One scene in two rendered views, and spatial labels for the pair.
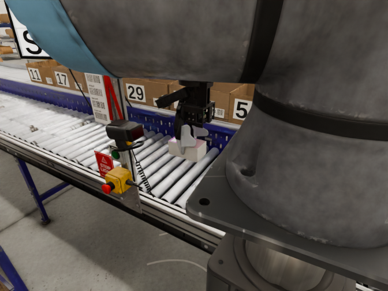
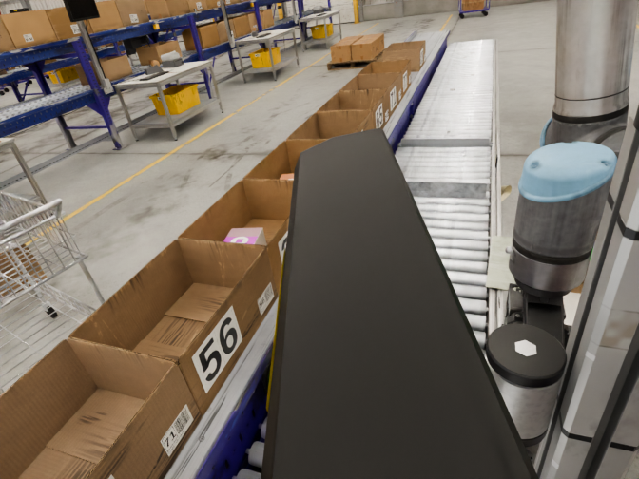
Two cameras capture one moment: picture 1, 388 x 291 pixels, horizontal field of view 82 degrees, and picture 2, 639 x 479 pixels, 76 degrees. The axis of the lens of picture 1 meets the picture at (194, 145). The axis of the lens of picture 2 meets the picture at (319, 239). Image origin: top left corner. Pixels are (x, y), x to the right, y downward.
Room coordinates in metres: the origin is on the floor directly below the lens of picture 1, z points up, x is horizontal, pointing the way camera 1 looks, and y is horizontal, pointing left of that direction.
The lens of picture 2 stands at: (0.91, 0.39, 1.62)
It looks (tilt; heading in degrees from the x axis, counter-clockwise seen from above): 32 degrees down; 265
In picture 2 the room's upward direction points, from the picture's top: 9 degrees counter-clockwise
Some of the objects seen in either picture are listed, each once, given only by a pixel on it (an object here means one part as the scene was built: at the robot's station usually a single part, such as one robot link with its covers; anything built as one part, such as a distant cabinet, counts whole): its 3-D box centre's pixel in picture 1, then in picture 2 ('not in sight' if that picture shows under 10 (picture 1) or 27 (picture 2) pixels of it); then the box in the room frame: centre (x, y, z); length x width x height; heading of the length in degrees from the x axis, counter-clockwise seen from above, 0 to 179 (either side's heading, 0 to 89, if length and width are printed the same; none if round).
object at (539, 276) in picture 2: not in sight; (544, 259); (0.58, 0.00, 1.27); 0.10 x 0.09 x 0.05; 150
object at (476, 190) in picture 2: not in sight; (430, 190); (0.24, -1.16, 0.76); 0.46 x 0.01 x 0.09; 150
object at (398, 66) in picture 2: not in sight; (385, 79); (0.01, -2.48, 0.96); 0.39 x 0.29 x 0.17; 61
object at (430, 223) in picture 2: not in sight; (423, 224); (0.35, -0.96, 0.72); 0.52 x 0.05 x 0.05; 150
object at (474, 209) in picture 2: not in sight; (427, 209); (0.29, -1.07, 0.72); 0.52 x 0.05 x 0.05; 150
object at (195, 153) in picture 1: (187, 147); not in sight; (0.59, 0.02, 1.04); 0.10 x 0.06 x 0.05; 60
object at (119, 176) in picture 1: (125, 183); not in sight; (0.67, 0.26, 0.84); 0.15 x 0.09 x 0.07; 60
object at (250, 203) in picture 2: not in sight; (258, 230); (0.99, -0.77, 0.96); 0.39 x 0.29 x 0.17; 60
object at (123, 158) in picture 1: (118, 153); not in sight; (0.71, 0.28, 0.95); 0.07 x 0.03 x 0.07; 60
